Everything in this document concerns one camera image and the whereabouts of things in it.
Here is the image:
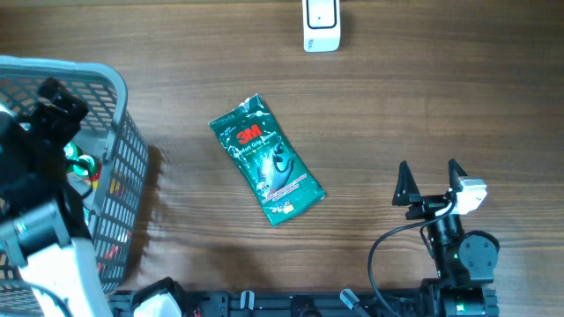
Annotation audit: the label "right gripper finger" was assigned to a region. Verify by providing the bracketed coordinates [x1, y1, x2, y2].
[392, 160, 420, 206]
[449, 158, 467, 190]

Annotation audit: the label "red sauce bottle green cap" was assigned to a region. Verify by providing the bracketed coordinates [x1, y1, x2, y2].
[72, 154, 102, 187]

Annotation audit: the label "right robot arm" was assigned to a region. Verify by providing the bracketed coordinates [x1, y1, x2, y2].
[392, 159, 500, 316]

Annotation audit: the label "grey plastic shopping basket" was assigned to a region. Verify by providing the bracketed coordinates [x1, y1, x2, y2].
[1, 56, 149, 316]

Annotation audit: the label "black camera cable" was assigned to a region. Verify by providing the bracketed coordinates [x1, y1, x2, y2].
[367, 200, 457, 317]

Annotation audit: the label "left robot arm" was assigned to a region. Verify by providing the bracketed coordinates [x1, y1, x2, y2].
[1, 77, 112, 316]

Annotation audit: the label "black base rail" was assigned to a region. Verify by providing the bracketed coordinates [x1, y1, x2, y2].
[109, 277, 501, 317]

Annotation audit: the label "green lid jar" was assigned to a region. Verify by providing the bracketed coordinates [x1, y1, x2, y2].
[63, 142, 83, 160]

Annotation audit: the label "white barcode scanner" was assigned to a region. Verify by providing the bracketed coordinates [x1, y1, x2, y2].
[302, 0, 341, 53]

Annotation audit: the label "green 3M gloves packet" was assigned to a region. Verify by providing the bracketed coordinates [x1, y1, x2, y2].
[209, 94, 326, 226]

